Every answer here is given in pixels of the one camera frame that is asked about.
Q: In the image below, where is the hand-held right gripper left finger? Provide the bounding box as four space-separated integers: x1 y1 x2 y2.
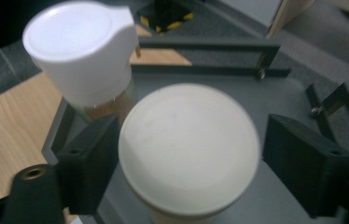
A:
55 114 122 217

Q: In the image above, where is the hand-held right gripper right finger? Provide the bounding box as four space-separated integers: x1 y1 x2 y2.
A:
261 113 349 219

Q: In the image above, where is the dark grey corner rack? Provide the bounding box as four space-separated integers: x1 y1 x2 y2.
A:
41 35 349 224

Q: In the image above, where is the spice jar with wide cream lid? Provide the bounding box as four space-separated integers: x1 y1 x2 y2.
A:
118 81 261 224

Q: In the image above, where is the spice jar with tabbed white lid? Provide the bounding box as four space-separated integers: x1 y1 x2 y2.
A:
21 0 138 124

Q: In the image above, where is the wooden shelf unit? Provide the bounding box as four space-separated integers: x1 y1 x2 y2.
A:
266 0 349 39

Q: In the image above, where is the striped stand base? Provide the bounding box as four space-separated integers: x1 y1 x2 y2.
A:
135 0 196 35

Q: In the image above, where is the white cabinet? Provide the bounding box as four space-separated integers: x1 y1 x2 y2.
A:
216 0 286 30

